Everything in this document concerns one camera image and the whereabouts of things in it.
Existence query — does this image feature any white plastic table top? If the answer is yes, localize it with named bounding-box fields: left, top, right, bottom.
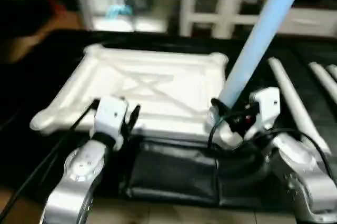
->
left=28, top=44, right=233, bottom=149

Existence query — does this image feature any white plastic table leg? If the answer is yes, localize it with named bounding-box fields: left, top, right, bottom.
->
left=267, top=57, right=332, bottom=154
left=326, top=64, right=337, bottom=80
left=207, top=0, right=311, bottom=131
left=308, top=61, right=337, bottom=105

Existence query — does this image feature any black work mat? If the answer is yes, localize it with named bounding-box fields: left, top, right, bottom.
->
left=0, top=28, right=337, bottom=215

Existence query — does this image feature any teal and white mop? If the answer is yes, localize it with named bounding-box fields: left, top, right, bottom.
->
left=105, top=3, right=135, bottom=21

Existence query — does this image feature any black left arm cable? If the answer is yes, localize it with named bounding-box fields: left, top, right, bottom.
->
left=0, top=102, right=102, bottom=220

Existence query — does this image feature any white drawer unit with handle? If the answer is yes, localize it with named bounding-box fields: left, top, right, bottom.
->
left=286, top=5, right=337, bottom=38

